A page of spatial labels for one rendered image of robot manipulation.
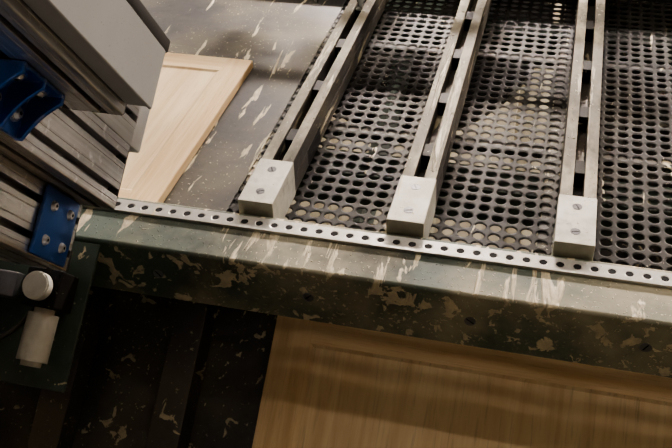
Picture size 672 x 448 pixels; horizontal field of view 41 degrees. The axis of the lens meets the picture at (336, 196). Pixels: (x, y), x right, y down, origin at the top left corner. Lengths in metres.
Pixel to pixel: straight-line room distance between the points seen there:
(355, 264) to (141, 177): 0.49
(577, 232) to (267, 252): 0.49
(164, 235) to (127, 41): 0.63
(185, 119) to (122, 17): 0.96
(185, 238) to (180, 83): 0.58
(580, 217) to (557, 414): 0.34
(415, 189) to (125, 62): 0.72
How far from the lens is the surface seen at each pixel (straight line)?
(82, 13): 0.84
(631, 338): 1.40
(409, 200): 1.50
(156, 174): 1.70
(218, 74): 2.00
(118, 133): 1.21
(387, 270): 1.40
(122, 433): 1.76
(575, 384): 1.60
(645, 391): 1.61
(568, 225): 1.48
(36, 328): 1.48
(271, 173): 1.57
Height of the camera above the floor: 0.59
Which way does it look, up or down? 14 degrees up
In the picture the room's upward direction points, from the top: 10 degrees clockwise
